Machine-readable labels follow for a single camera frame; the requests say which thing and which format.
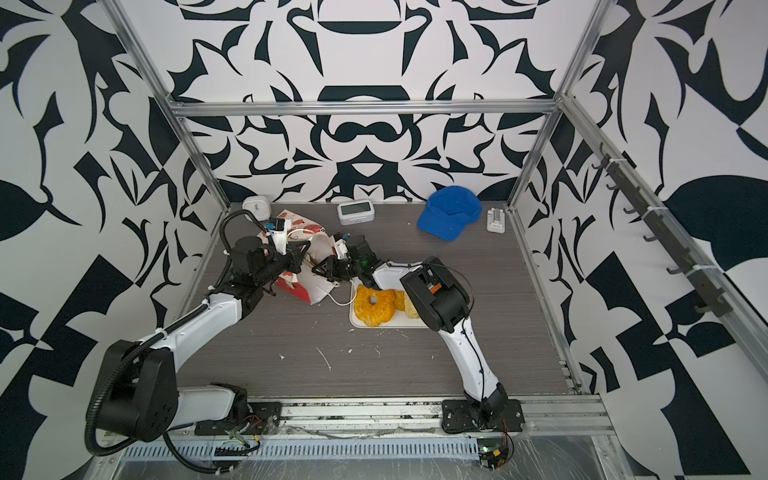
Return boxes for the white power adapter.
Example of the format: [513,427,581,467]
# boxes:
[486,207,506,234]

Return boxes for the green circuit board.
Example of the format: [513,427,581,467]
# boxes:
[478,441,515,470]

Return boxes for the sesame oval fake bread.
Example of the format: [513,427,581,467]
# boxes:
[393,290,405,311]

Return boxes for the yellow fake bread roll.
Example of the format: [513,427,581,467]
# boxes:
[354,285,396,328]

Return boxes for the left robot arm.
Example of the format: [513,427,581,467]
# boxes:
[84,236,311,456]

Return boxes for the metal white-tipped tongs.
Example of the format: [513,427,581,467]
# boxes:
[302,253,329,269]

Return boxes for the white digital clock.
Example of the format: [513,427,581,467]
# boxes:
[337,200,375,226]

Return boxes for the blue baseball cap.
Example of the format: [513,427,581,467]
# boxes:
[417,186,483,241]

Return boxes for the small white round clock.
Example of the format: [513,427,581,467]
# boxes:
[241,195,272,222]

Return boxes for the pale split fake bun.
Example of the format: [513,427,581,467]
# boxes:
[404,296,420,319]

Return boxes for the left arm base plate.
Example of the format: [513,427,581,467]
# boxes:
[194,401,282,436]

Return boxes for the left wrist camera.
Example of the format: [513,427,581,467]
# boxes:
[266,217,292,255]

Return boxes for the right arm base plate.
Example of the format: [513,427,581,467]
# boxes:
[440,399,525,434]

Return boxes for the red white paper bag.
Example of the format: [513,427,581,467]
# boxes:
[259,209,339,305]

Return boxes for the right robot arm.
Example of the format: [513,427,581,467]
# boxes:
[324,233,508,429]

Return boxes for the white plastic tray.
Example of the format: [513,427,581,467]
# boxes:
[349,264,430,329]

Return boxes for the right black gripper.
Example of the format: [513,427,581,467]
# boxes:
[311,256,365,282]

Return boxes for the wall hook rail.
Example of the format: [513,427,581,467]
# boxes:
[593,146,733,317]

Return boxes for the white slotted cable duct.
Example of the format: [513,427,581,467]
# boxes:
[119,437,481,463]

